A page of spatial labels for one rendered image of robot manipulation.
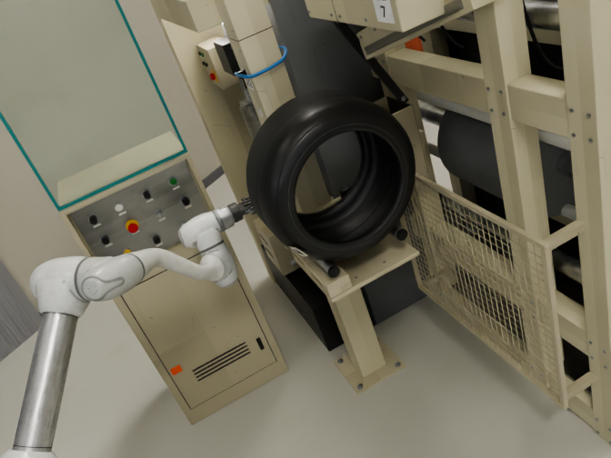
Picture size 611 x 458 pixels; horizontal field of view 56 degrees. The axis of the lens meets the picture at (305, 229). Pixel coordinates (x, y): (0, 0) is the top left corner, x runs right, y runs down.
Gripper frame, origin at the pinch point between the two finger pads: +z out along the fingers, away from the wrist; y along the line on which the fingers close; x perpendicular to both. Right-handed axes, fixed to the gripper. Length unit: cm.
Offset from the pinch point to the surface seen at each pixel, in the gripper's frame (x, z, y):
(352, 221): 14.7, 18.6, -21.9
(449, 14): -57, 44, -70
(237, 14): -67, 8, -7
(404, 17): -61, 32, -69
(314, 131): -34, 8, -44
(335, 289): 22.7, -2.4, -43.5
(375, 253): 25.7, 19.6, -32.2
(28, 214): 35, -124, 214
